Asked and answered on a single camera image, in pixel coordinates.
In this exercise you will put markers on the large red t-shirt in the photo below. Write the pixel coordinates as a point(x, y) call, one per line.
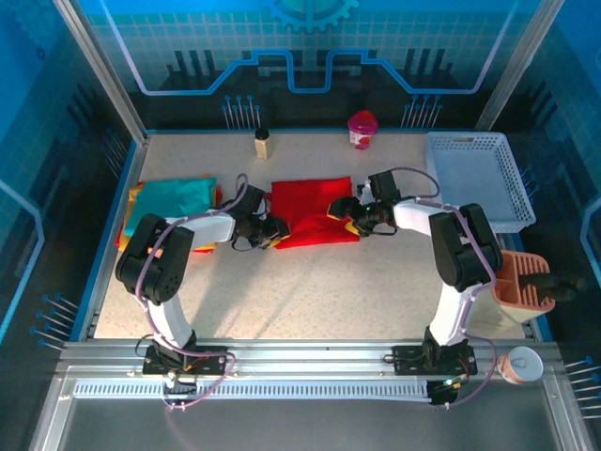
point(305, 206)

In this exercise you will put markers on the pink lidded cup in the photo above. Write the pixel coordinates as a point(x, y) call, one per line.
point(362, 130)

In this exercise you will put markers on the white plastic basket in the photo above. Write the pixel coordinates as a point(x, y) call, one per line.
point(479, 164)

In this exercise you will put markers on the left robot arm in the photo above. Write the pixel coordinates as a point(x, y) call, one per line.
point(169, 319)

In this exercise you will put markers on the stack of folded cloths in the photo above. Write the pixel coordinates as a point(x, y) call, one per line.
point(132, 202)

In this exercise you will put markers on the spice jar with black lid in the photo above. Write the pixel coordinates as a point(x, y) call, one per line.
point(264, 148)

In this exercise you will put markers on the folded teal t-shirt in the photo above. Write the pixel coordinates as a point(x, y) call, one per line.
point(174, 197)

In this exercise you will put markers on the terracotta utensil holder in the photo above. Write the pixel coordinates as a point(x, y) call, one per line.
point(512, 282)

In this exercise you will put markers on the small black controller board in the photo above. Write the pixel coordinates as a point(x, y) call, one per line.
point(180, 383)
point(443, 392)

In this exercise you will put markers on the round tape roll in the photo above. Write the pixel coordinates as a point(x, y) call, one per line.
point(523, 366)

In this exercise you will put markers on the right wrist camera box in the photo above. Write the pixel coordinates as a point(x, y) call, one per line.
point(384, 187)

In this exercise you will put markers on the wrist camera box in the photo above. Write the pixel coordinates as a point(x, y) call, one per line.
point(384, 187)
point(253, 199)

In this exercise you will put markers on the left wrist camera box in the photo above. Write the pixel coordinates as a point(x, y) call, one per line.
point(253, 199)

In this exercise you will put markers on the aluminium rail frame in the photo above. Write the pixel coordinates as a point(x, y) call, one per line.
point(305, 350)

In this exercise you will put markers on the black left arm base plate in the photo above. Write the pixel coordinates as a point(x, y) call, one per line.
point(211, 362)

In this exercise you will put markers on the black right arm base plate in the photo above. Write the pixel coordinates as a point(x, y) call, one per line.
point(408, 361)

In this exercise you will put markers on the aluminium corner post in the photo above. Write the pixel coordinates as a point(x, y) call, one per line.
point(101, 66)
point(519, 66)

